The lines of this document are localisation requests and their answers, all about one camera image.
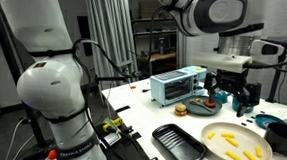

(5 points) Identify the teal toy cup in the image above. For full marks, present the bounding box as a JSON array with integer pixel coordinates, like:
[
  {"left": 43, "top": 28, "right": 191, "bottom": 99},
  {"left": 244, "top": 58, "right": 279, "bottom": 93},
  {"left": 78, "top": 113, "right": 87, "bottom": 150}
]
[{"left": 231, "top": 94, "right": 256, "bottom": 115}]

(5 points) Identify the black rectangular tray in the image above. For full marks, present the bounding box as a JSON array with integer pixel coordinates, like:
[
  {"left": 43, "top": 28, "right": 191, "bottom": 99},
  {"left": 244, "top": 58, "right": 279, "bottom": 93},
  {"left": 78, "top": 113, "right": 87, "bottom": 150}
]
[{"left": 150, "top": 122, "right": 210, "bottom": 160}]

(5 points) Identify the black tape strip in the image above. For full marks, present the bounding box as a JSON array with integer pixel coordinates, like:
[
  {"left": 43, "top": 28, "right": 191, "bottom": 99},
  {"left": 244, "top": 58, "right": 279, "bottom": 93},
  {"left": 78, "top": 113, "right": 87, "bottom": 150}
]
[
  {"left": 114, "top": 103, "right": 132, "bottom": 114},
  {"left": 130, "top": 131, "right": 143, "bottom": 141}
]

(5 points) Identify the yellow clamp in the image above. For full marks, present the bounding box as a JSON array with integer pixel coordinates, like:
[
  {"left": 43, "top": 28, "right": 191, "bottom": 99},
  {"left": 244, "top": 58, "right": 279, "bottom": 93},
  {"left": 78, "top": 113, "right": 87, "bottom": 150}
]
[{"left": 101, "top": 116, "right": 124, "bottom": 134}]

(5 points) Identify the black toy pot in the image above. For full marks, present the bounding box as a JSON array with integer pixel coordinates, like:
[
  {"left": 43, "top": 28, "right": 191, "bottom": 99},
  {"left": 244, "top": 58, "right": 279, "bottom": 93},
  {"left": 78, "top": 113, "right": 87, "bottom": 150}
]
[{"left": 262, "top": 121, "right": 287, "bottom": 158}]

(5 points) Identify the black horizontal bar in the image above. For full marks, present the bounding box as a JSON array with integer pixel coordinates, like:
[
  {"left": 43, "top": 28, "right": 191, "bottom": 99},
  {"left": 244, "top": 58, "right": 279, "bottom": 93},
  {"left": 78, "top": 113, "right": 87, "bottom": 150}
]
[{"left": 94, "top": 66, "right": 142, "bottom": 86}]

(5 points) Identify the cardboard box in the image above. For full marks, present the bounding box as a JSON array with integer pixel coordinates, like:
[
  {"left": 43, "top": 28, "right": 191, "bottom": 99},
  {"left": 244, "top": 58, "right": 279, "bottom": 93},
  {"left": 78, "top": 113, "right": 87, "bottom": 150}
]
[{"left": 136, "top": 0, "right": 162, "bottom": 20}]

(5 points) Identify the red toy tomato slice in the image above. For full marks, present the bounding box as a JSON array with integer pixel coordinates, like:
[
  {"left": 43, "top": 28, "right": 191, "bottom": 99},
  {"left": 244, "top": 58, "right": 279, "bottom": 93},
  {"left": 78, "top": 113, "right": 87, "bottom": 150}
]
[{"left": 204, "top": 99, "right": 217, "bottom": 108}]

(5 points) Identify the wooden desk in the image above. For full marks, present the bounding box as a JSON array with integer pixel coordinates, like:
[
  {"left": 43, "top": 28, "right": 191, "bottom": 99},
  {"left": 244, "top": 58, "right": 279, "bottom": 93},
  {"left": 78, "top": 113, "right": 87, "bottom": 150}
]
[{"left": 136, "top": 50, "right": 178, "bottom": 78}]

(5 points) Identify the white floor cable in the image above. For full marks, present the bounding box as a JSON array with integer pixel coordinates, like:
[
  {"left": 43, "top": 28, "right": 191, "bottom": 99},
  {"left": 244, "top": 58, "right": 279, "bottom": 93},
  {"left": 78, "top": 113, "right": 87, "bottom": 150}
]
[{"left": 3, "top": 115, "right": 37, "bottom": 160}]

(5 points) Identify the light blue toy oven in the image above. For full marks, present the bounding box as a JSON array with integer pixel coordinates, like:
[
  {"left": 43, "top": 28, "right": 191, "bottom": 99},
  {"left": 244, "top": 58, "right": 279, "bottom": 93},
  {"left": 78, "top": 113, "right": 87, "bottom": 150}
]
[{"left": 147, "top": 62, "right": 208, "bottom": 111}]

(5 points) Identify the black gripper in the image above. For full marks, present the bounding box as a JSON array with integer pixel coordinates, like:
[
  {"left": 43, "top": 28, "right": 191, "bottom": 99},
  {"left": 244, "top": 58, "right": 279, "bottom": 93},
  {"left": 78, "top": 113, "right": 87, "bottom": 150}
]
[{"left": 201, "top": 69, "right": 263, "bottom": 119}]

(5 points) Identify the teal toy saucer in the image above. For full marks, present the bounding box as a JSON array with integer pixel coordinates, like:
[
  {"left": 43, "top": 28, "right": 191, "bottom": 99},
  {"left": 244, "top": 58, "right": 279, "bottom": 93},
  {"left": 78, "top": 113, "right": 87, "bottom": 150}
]
[{"left": 254, "top": 113, "right": 287, "bottom": 131}]

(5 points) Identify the toy hamburger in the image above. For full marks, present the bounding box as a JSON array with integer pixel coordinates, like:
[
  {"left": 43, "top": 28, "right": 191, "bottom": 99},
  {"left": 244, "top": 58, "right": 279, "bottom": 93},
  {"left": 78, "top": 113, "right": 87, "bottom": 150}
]
[{"left": 173, "top": 102, "right": 189, "bottom": 118}]

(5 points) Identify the grey toy spoon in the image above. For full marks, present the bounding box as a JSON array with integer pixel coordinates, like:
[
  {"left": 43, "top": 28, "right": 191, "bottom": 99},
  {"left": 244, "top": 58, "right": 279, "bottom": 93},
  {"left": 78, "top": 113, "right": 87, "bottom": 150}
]
[{"left": 189, "top": 97, "right": 215, "bottom": 114}]

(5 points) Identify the white pleated curtain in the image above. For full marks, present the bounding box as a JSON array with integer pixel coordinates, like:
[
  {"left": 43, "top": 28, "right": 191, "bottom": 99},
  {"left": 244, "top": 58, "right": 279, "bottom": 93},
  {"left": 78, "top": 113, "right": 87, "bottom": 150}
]
[{"left": 77, "top": 0, "right": 143, "bottom": 91}]

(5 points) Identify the dark grey plate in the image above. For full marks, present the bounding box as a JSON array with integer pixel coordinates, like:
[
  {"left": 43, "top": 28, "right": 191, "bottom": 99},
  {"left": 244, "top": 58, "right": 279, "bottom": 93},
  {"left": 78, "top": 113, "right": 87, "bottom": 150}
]
[{"left": 180, "top": 93, "right": 224, "bottom": 118}]

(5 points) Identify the white round plate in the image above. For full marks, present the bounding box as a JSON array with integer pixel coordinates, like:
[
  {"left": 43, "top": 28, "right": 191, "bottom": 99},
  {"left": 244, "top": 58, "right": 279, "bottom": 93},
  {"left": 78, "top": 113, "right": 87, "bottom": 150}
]
[{"left": 199, "top": 121, "right": 276, "bottom": 160}]

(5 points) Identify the dark metal shelf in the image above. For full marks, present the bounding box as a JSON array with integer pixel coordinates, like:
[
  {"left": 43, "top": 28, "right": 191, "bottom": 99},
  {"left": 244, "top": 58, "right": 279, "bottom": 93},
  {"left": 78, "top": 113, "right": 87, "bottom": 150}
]
[{"left": 128, "top": 14, "right": 181, "bottom": 76}]

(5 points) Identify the silver metal plate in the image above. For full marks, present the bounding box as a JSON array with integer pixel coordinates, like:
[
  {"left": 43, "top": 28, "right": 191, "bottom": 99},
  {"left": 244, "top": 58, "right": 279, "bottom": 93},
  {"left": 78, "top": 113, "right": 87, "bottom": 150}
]
[{"left": 99, "top": 131, "right": 122, "bottom": 149}]

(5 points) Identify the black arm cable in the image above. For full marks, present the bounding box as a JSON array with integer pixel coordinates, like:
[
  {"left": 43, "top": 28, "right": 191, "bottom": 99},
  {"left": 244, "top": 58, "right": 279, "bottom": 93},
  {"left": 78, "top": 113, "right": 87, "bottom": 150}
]
[{"left": 66, "top": 0, "right": 287, "bottom": 153}]

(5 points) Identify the small teal toy kettle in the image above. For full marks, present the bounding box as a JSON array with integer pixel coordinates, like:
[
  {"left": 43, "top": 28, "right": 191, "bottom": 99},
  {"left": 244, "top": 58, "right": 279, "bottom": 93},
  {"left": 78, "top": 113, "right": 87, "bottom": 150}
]
[{"left": 214, "top": 89, "right": 231, "bottom": 105}]

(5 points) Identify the black tripod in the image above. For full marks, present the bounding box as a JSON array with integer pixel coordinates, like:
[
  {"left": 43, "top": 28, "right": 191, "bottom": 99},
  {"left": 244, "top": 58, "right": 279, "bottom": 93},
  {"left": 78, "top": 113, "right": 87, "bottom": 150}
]
[{"left": 265, "top": 44, "right": 287, "bottom": 105}]

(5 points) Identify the white bottle orange cap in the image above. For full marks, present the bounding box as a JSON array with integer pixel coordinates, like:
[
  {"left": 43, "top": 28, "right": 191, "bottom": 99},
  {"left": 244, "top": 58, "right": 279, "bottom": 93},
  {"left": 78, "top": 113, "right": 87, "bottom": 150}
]
[{"left": 41, "top": 148, "right": 62, "bottom": 160}]

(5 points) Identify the black camera on tripod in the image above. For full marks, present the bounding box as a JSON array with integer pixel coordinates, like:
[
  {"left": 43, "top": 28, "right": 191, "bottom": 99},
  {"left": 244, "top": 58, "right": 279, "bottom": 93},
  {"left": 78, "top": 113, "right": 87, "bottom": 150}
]
[{"left": 260, "top": 34, "right": 287, "bottom": 49}]

